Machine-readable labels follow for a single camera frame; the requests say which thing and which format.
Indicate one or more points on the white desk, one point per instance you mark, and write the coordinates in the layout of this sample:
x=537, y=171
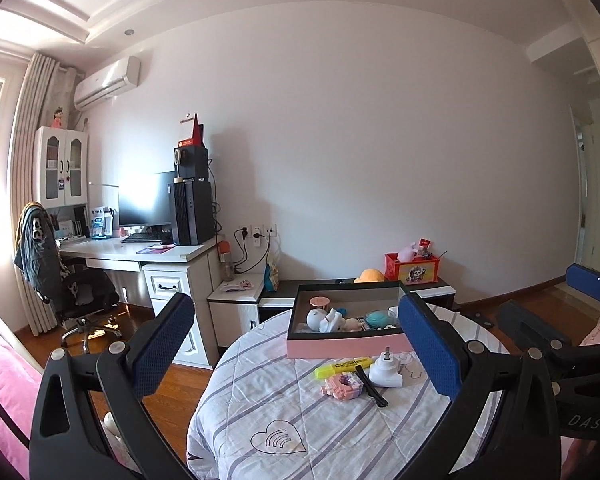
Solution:
x=105, y=247

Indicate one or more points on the black box stack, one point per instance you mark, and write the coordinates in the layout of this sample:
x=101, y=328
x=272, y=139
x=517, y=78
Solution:
x=195, y=162

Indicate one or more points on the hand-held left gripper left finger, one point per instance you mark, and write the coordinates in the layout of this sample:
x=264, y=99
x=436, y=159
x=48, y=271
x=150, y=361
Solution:
x=162, y=345

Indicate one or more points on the computer monitor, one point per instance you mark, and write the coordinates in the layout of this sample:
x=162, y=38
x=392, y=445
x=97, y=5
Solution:
x=145, y=200

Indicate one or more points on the blue white carton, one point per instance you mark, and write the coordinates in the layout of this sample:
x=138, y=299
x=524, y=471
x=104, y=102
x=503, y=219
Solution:
x=100, y=222

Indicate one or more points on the bottle with orange cap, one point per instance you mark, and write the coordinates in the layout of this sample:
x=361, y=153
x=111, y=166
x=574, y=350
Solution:
x=225, y=260

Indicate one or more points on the pink storage box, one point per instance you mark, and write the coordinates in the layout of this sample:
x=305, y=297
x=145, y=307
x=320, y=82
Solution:
x=340, y=347

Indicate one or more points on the white hutch cabinet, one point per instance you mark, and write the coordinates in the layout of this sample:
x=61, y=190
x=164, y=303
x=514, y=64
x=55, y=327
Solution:
x=50, y=170

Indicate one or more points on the yellow highlighter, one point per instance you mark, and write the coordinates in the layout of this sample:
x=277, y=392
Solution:
x=342, y=366

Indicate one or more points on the black hair clip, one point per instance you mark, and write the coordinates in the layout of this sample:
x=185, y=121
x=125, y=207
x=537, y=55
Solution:
x=372, y=390

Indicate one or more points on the white toy figure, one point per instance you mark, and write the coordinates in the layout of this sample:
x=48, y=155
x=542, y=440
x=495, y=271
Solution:
x=325, y=320

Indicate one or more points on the yellow plush octopus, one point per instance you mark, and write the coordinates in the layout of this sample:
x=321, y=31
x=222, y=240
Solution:
x=370, y=275

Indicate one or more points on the black-topped low cabinet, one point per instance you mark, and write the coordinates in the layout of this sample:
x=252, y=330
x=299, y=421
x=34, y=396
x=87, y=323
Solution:
x=280, y=287

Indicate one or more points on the black computer tower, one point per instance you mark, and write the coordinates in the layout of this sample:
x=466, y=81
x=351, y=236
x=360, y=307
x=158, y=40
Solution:
x=192, y=212

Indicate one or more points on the red printed crate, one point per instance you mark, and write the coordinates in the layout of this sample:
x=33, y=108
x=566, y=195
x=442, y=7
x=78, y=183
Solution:
x=412, y=270

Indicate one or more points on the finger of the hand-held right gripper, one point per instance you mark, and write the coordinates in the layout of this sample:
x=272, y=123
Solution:
x=530, y=325
x=587, y=280

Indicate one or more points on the dark printed jacket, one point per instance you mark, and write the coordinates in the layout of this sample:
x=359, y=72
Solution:
x=37, y=250

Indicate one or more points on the small doll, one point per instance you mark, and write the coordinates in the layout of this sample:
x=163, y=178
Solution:
x=57, y=117

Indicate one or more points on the white wall socket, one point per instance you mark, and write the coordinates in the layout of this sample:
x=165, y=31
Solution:
x=270, y=230
x=257, y=236
x=243, y=233

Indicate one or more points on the pink packet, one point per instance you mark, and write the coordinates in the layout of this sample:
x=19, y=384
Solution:
x=237, y=286

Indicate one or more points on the pink mouse pad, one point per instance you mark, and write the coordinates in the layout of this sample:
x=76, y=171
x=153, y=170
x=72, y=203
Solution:
x=155, y=249

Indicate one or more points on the small red white packet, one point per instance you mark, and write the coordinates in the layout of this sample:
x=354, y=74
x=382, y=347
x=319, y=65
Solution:
x=425, y=247

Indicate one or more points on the dark speckled object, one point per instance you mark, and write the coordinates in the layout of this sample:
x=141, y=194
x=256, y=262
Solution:
x=480, y=319

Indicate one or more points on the black office chair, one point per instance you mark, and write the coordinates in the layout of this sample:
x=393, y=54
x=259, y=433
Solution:
x=87, y=292

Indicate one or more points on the snack bag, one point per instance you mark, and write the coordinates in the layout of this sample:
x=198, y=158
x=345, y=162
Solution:
x=271, y=275

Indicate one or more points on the small white bedside cabinet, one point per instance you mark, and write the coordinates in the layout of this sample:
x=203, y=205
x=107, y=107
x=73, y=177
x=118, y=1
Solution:
x=230, y=320

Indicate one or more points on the pink plush toy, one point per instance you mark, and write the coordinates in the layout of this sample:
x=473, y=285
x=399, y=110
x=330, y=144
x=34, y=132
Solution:
x=407, y=254

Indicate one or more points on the white air conditioner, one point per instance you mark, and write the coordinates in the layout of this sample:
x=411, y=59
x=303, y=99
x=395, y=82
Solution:
x=107, y=82

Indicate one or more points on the beige curtain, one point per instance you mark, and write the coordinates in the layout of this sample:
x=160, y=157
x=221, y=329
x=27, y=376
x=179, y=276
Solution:
x=35, y=100

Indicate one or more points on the rose gold metal canister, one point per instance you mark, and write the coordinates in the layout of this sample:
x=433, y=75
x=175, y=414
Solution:
x=319, y=302

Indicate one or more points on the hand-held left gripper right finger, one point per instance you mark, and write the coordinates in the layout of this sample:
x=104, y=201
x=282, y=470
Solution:
x=430, y=345

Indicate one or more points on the black keyboard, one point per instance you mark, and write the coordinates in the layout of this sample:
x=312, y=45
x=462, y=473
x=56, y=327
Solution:
x=145, y=238

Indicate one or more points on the red white paper bag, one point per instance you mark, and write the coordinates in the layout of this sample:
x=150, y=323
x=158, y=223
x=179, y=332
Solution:
x=196, y=132

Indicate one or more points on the white plug adapter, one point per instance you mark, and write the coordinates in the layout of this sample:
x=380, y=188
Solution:
x=385, y=372

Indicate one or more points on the pink bed mattress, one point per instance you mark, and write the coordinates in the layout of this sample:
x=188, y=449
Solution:
x=5, y=380

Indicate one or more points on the teal round container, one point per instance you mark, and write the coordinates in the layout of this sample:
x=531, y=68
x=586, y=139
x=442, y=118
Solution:
x=379, y=320

